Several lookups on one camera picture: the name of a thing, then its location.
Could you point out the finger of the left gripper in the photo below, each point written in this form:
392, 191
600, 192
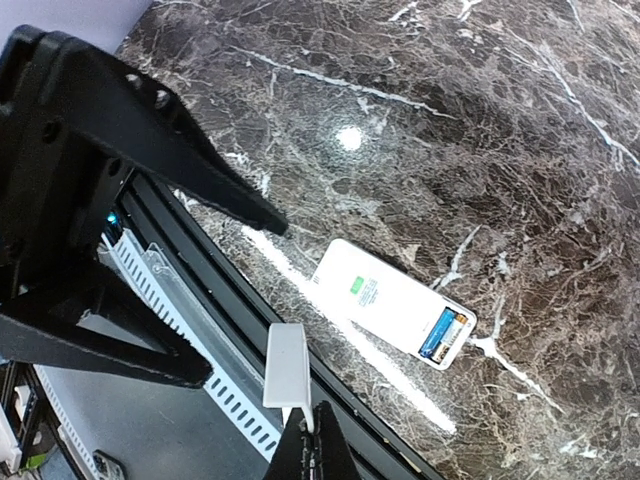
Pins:
41, 326
144, 122

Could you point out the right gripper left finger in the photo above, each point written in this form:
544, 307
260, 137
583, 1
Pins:
292, 457

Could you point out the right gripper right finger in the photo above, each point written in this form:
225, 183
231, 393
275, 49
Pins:
331, 457

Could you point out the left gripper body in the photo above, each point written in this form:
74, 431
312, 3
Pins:
63, 160

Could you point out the white battery cover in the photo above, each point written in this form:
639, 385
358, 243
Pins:
287, 372

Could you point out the white remote control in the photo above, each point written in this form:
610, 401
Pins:
368, 292

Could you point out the blue battery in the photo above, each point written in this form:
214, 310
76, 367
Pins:
434, 338

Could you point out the smartphone with patterned case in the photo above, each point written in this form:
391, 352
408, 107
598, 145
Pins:
107, 467

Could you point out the white slotted cable duct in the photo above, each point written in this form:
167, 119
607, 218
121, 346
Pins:
210, 426

